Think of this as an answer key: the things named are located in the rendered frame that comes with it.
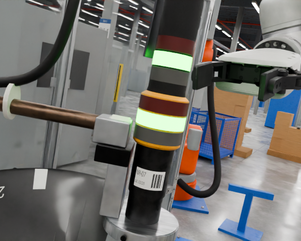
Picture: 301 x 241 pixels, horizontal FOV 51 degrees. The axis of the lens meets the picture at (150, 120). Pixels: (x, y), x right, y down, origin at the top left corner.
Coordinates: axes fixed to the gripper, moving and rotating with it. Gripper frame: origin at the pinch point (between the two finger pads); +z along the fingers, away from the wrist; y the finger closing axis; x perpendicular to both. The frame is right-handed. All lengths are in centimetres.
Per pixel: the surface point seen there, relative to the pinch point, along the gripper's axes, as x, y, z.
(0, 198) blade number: -15.4, 22.0, 19.2
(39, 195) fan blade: -15.7, 19.0, 15.4
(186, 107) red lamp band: 0.2, -2.0, 13.2
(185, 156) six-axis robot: -172, 179, -288
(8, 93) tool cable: 1.1, 10.6, 22.0
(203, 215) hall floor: -233, 136, -268
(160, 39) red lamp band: 5.7, 0.5, 13.6
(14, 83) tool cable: 1.8, 10.9, 21.1
